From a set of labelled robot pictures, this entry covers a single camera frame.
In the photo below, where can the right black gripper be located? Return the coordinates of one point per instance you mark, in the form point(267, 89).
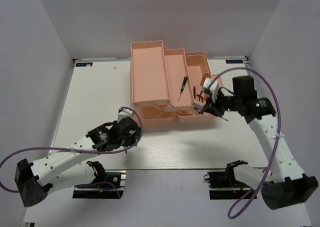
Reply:
point(212, 109)

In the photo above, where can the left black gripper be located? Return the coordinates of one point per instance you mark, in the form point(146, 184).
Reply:
point(132, 139)

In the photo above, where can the blue handled screwdriver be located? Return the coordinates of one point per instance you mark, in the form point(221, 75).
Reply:
point(198, 107)

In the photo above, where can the long thin hex key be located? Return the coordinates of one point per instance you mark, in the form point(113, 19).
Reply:
point(194, 92)

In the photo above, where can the black green precision screwdriver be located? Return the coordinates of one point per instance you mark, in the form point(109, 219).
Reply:
point(185, 79)

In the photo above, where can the pink plastic toolbox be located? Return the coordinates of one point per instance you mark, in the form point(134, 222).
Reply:
point(156, 77)

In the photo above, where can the small dark hex key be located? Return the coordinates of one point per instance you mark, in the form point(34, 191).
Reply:
point(200, 98)

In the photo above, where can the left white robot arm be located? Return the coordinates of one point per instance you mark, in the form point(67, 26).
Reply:
point(37, 179)

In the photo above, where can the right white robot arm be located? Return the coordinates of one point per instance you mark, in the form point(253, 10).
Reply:
point(284, 183)

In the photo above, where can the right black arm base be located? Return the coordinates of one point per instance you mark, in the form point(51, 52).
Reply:
point(225, 182)

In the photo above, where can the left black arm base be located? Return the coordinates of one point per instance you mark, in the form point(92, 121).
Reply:
point(107, 184)

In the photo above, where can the right blue table label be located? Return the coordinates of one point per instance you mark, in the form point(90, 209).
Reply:
point(234, 61)

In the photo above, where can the blue table label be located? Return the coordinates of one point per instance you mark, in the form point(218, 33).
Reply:
point(234, 61)
point(84, 64)

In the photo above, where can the left blue table label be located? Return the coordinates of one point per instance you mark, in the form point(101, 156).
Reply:
point(84, 64)

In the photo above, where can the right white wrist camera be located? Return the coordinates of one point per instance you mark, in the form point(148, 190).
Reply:
point(211, 89)

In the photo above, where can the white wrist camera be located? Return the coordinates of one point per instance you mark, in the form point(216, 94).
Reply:
point(123, 113)
point(211, 89)

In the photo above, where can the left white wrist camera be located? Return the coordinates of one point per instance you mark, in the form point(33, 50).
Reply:
point(123, 113)

